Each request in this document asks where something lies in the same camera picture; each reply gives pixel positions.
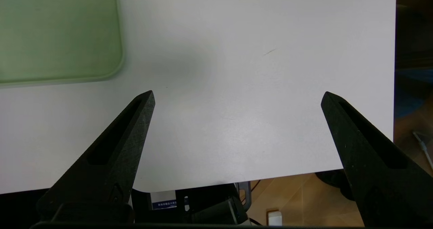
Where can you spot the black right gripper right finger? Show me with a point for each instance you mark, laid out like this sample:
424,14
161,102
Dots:
365,175

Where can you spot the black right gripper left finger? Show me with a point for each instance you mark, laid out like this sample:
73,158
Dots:
111,175

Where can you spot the light green plastic tray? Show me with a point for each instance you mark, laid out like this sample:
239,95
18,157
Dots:
57,32

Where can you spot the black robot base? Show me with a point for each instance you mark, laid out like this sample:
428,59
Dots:
209,205

